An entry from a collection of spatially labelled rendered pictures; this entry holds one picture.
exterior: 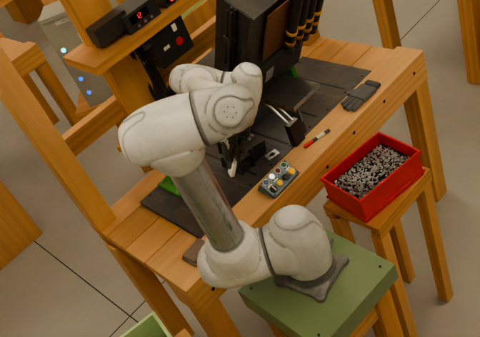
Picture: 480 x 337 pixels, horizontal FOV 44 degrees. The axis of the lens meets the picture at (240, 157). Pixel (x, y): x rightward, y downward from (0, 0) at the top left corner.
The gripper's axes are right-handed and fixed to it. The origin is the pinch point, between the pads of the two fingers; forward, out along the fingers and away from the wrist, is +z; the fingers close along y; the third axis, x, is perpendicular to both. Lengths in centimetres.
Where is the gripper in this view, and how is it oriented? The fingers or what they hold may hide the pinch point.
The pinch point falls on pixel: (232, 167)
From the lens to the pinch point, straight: 212.3
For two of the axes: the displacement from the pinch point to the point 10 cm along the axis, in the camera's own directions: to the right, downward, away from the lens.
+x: -4.2, -6.3, 6.6
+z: -1.4, 7.6, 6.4
